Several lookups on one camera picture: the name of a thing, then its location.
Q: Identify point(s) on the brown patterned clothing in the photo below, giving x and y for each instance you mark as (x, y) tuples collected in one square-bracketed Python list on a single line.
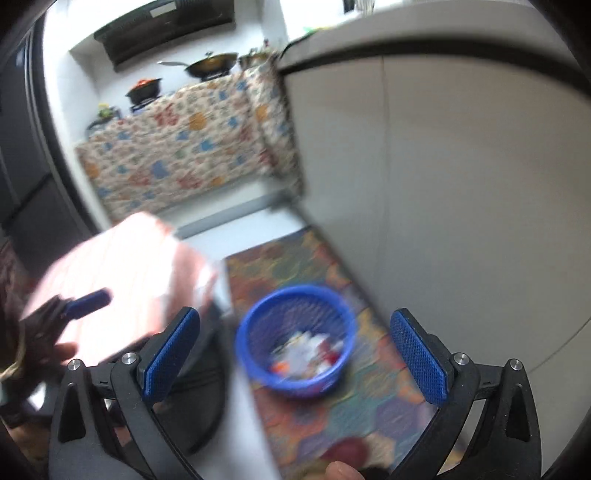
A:
[(9, 281)]

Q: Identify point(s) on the person's right hand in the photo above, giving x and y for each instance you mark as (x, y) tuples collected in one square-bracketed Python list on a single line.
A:
[(344, 471)]

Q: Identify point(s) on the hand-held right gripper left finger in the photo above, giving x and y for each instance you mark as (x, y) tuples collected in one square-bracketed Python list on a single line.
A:
[(171, 355)]

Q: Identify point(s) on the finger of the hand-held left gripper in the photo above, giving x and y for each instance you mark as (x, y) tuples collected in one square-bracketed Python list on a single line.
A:
[(90, 302)]

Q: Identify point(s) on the large printed cloth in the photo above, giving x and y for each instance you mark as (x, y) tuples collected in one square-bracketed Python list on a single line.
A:
[(175, 143)]

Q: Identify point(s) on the blue plastic basket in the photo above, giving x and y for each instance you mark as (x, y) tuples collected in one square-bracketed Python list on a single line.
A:
[(251, 355)]

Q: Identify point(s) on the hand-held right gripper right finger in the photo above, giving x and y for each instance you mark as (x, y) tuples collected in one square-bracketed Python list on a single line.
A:
[(418, 360)]

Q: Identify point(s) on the person's left hand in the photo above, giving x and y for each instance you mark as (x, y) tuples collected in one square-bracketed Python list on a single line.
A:
[(60, 354)]

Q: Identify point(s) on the colourful hexagon floor mat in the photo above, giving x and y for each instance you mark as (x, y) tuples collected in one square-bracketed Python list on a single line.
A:
[(286, 263)]

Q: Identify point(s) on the beige lower cabinets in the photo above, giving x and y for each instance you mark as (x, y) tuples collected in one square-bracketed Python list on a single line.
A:
[(461, 184)]

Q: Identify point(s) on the narrow printed cloth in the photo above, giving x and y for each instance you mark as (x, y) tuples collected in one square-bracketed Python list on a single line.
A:
[(274, 124)]

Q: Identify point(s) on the black clay pot red lid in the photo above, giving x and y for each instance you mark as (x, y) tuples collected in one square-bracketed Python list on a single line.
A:
[(145, 90)]

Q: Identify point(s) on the red cellophane wrapper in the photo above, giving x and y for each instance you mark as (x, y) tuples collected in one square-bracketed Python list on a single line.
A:
[(330, 354)]

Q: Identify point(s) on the wok with lid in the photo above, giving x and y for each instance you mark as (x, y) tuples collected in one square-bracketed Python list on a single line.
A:
[(212, 64)]

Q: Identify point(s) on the black range hood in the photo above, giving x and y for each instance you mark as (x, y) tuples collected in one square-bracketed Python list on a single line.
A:
[(161, 27)]

